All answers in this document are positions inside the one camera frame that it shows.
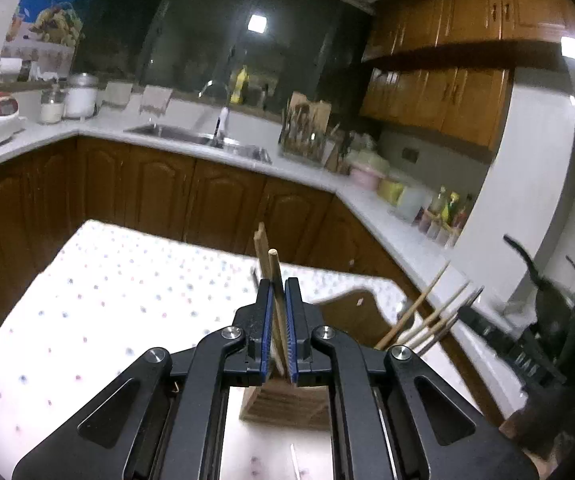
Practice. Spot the short wooden wall cabinets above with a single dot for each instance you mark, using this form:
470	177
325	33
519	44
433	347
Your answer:
432	100

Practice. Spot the chrome faucet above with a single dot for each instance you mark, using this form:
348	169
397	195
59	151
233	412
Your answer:
222	120

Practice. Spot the yellow container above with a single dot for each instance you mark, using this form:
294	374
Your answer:
391	191

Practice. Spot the dark wooden base cabinets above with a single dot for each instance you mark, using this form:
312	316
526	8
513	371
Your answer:
167	195

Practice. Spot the dark window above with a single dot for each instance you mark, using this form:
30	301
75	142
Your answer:
192	35

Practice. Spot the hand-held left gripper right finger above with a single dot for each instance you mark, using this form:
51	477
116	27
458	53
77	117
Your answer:
292	330

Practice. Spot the thin metal stick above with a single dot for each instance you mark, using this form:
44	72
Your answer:
295	460

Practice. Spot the white pot with metal lid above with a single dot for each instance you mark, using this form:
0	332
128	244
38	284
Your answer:
81	100

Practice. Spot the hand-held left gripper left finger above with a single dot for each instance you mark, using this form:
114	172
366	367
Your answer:
267	330

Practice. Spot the clear plastic container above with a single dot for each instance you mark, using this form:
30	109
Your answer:
412	205

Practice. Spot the person's right hand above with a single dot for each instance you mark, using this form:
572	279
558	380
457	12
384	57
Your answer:
520	425

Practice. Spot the tall wooden wall cabinets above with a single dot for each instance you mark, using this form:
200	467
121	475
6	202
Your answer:
467	10

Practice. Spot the wooden chopstick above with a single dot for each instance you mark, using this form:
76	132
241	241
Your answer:
261	250
276	285
417	302
437	310
447	321

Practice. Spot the metal dish rack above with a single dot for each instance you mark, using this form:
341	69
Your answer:
302	142

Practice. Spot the wall poster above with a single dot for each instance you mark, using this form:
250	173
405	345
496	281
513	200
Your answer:
52	15

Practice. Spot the pink basin with green lid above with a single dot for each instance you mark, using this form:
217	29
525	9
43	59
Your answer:
365	172

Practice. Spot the polka dot tablecloth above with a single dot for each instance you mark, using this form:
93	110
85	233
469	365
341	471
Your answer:
117	300

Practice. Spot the sauce bottle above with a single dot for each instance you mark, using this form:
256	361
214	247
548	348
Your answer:
463	215
451	210
436	202

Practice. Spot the yellow bottle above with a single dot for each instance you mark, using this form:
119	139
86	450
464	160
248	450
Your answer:
239	87

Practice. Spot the stainless steel sink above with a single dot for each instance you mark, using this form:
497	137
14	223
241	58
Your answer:
192	137

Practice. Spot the light wooden chopstick holder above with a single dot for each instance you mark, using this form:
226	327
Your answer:
277	405

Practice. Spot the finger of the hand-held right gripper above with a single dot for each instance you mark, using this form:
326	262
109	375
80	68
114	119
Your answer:
522	260
487	332

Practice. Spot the wooden cutting board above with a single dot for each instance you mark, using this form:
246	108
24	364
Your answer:
317	110

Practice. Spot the glass jar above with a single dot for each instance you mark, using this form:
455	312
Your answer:
51	110

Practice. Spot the paper roll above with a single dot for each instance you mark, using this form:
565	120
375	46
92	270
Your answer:
9	70

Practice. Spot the dark wooden utensil holder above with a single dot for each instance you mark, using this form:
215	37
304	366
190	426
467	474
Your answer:
352	320

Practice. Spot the beige dish cloth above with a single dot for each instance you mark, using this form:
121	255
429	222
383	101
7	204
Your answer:
156	99
117	92

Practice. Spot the wooden knife block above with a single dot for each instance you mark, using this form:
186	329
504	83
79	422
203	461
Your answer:
337	152

